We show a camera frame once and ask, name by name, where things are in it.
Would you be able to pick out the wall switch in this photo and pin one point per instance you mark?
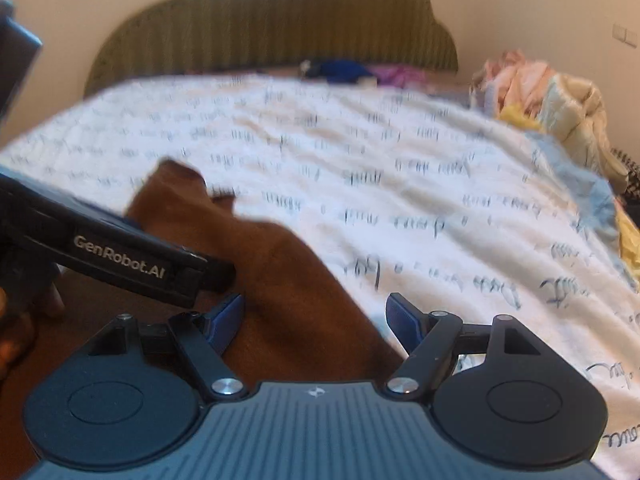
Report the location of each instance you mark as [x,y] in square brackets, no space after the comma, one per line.
[626,35]

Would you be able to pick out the cream quilted blanket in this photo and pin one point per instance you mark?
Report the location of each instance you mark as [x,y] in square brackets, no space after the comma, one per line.
[580,115]

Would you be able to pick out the grey panel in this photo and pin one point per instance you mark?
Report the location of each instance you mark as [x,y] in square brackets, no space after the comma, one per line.
[17,55]

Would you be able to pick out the yellow cloth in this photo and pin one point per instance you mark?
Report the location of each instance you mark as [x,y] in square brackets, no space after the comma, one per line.
[631,247]
[520,117]

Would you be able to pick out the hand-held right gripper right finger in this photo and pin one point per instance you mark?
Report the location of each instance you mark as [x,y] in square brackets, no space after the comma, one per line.
[401,317]

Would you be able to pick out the black white checked cloth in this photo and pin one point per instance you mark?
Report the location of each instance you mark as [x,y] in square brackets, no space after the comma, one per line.
[627,165]

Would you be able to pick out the brown knit garment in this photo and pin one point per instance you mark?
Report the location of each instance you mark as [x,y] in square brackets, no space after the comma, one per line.
[300,285]

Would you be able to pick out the pile of pastel clothes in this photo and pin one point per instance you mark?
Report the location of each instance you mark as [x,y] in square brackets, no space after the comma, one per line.
[515,80]

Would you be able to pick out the person's left hand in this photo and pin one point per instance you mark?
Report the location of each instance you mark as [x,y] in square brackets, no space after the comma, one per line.
[15,340]

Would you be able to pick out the blue cloth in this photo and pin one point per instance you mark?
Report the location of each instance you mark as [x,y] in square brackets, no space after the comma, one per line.
[345,70]

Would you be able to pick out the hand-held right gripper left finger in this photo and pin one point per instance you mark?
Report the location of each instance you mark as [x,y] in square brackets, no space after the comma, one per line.
[227,317]

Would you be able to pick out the white script-printed blanket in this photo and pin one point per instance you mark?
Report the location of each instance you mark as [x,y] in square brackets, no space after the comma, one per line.
[400,160]

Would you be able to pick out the purple cloth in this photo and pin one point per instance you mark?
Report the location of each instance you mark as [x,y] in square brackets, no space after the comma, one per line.
[397,75]

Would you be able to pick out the green ribbed headboard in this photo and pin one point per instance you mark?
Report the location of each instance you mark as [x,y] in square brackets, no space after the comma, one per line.
[275,20]

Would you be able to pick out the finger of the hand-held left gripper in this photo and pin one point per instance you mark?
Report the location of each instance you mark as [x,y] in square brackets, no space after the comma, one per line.
[217,275]
[134,224]

